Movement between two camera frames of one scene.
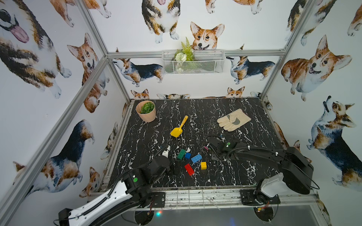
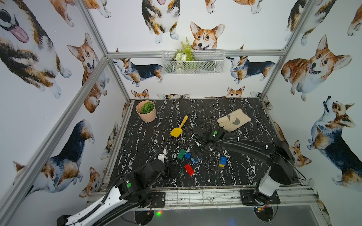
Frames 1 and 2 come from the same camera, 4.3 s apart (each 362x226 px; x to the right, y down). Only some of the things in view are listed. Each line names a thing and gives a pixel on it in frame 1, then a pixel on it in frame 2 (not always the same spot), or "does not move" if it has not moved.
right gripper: x=213 y=157 to x=193 y=149
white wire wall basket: x=205 y=61 does not move
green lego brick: x=181 y=154 does not move
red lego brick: x=189 y=169 does not move
